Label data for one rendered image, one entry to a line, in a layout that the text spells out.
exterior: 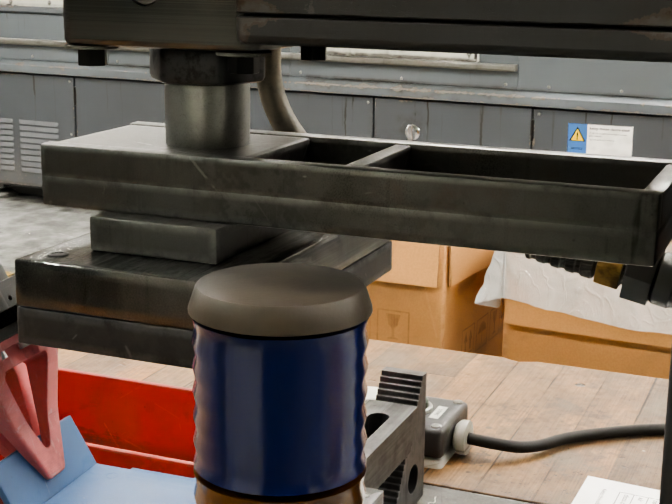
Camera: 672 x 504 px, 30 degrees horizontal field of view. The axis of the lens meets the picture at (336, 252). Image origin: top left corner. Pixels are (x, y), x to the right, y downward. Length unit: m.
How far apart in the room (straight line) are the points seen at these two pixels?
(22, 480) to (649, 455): 0.50
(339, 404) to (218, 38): 0.26
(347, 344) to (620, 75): 4.82
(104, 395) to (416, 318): 2.02
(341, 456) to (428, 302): 2.63
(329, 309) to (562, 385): 0.86
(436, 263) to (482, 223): 2.38
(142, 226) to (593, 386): 0.66
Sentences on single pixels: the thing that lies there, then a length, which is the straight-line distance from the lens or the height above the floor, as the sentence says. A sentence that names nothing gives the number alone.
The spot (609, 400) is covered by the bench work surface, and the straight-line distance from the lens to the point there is 1.08.
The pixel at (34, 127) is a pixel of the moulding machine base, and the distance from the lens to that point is 6.40.
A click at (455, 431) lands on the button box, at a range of 0.94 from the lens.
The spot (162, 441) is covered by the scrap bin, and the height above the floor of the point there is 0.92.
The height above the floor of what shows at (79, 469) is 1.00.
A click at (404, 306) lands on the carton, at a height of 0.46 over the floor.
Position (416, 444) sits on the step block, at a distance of 0.85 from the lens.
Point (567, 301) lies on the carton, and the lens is 2.80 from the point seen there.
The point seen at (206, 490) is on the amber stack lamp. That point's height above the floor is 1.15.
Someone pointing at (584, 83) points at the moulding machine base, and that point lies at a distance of 5.11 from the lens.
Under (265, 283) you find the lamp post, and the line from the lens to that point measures 0.26.
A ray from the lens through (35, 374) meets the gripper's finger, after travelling 0.67.
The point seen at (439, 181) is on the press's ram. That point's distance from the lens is 0.47.
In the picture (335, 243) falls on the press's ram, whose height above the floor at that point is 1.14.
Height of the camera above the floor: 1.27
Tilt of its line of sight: 14 degrees down
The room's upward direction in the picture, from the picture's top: 1 degrees clockwise
